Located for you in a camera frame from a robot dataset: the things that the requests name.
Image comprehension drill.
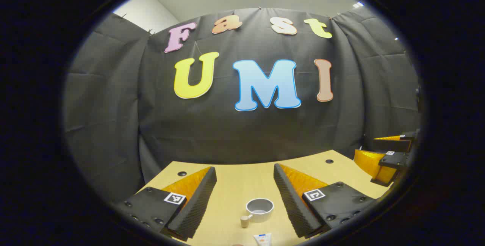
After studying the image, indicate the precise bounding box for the white toothpaste tube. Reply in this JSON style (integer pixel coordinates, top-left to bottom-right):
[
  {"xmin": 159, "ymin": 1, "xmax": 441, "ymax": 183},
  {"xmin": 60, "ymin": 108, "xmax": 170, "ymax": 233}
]
[{"xmin": 253, "ymin": 233, "xmax": 272, "ymax": 246}]

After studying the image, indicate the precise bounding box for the light wooden desktop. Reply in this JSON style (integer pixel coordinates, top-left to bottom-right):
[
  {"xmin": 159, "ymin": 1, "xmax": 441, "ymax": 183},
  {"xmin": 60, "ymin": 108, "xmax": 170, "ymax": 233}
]
[{"xmin": 137, "ymin": 149, "xmax": 393, "ymax": 246}]

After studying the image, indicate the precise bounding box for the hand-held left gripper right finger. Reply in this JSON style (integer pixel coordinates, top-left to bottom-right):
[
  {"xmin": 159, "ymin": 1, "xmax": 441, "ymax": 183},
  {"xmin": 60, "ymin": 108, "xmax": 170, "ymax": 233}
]
[{"xmin": 273, "ymin": 163, "xmax": 376, "ymax": 239}]

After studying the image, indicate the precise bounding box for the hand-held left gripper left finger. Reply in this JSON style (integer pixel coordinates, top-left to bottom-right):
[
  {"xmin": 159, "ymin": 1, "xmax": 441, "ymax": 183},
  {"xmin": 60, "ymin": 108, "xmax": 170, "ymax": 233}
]
[{"xmin": 114, "ymin": 166, "xmax": 217, "ymax": 242}]

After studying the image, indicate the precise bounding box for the white cup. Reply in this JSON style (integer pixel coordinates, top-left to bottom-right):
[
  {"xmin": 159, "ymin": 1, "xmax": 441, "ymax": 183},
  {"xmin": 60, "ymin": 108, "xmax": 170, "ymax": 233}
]
[{"xmin": 240, "ymin": 198, "xmax": 274, "ymax": 228}]

